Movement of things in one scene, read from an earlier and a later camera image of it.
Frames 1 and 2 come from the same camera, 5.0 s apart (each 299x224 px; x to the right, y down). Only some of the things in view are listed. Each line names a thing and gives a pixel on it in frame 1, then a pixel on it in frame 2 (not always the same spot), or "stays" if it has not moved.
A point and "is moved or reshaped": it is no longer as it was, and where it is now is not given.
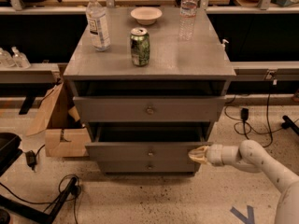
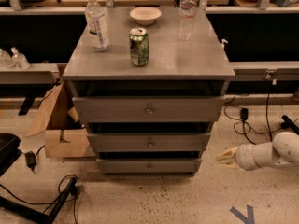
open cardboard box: x=64 y=134 stays
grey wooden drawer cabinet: x=152 y=98 stays
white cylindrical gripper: x=214 y=155 -> x=244 y=157
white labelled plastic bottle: x=97 y=23 stays
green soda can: x=140 y=47 stays
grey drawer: x=97 y=149 is moved or reshaped
